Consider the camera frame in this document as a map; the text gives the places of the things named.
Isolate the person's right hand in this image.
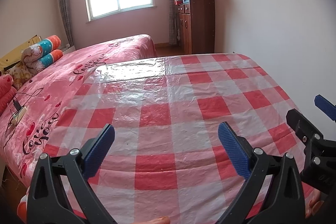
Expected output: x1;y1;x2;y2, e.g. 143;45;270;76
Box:
305;189;324;218

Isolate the pink love you bedspread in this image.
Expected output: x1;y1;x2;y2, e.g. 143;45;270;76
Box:
1;34;157;186

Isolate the white power strip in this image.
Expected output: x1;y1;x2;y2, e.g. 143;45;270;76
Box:
10;106;27;126

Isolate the folded pink love blanket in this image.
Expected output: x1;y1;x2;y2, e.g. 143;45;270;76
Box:
0;75;17;115

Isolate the red white checkered tablecloth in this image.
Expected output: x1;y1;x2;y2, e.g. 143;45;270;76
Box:
45;54;304;223

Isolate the floral beige pillow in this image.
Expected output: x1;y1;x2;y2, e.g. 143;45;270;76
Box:
6;61;33;90

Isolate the lower rolled colourful quilt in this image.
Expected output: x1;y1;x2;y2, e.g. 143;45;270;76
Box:
26;50;63;75

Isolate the rolled colourful quilt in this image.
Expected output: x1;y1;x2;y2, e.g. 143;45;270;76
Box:
26;50;63;75
21;35;61;63

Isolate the yellow headboard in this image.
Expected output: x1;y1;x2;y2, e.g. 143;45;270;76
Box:
1;35;41;75

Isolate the brown wooden cabinet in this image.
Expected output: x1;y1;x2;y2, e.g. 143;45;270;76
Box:
176;0;215;55

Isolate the upper rolled colourful quilt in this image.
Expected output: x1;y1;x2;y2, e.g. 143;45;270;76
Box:
21;35;61;63

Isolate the left plaid curtain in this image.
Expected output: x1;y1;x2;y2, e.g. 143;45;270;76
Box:
58;0;74;47

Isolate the black charger cable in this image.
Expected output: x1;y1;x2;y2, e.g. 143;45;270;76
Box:
2;87;45;148

